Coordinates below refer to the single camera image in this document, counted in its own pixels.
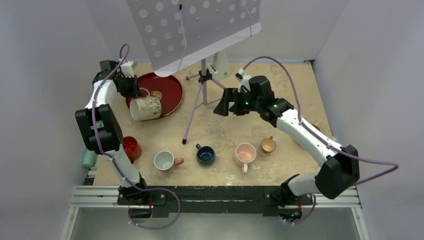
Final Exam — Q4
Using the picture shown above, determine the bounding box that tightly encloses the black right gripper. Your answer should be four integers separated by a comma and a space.
213, 88, 262, 117

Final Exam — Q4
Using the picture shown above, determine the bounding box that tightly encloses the tall white floral mug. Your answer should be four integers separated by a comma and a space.
129, 87, 162, 121

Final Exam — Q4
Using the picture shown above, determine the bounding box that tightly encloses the pale pink gradient mug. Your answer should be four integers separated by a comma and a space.
233, 143, 257, 174

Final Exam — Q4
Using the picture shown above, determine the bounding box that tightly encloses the red mug black handle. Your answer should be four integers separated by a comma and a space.
122, 136, 142, 164

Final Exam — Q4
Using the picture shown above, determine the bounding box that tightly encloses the small orange cup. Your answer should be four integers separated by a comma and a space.
260, 136, 277, 154

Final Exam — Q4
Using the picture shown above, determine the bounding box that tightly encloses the blue ribbed mug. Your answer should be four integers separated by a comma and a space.
195, 144, 216, 166

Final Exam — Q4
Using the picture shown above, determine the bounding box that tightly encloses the pink dotted mug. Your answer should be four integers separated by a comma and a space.
153, 150, 185, 172

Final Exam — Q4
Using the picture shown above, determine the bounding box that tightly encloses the cream round speckled mug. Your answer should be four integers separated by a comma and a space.
311, 124, 322, 132

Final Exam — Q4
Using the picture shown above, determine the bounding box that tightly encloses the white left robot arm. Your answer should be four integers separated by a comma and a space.
74, 60, 149, 205

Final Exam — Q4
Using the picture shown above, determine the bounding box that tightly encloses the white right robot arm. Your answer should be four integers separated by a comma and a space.
213, 75, 360, 204

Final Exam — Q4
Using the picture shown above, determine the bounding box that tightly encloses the white metronome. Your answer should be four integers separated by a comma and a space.
209, 50, 230, 81

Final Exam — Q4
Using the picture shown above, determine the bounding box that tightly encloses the music stand tripod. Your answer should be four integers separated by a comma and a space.
181, 58, 225, 145

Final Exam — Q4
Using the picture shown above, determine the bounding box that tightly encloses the dark red round tray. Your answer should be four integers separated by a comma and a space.
125, 72, 183, 120

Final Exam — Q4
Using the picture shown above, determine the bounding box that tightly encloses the perforated music stand desk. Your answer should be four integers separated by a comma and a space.
126, 0, 262, 77

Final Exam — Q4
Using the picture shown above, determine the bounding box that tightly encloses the mint green cylinder tool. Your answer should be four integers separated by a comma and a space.
82, 150, 97, 168

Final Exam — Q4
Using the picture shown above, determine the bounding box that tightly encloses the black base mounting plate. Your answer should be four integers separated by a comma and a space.
117, 185, 313, 218

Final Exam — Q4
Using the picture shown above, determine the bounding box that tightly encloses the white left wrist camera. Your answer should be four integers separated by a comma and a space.
120, 61, 137, 78

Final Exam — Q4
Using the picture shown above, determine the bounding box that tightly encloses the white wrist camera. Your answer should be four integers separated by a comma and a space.
120, 61, 137, 78
235, 68, 252, 92

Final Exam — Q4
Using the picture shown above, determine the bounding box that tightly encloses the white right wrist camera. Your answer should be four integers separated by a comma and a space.
235, 68, 252, 92

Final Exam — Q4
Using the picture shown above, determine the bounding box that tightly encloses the aluminium frame rail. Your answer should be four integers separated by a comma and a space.
60, 185, 370, 240

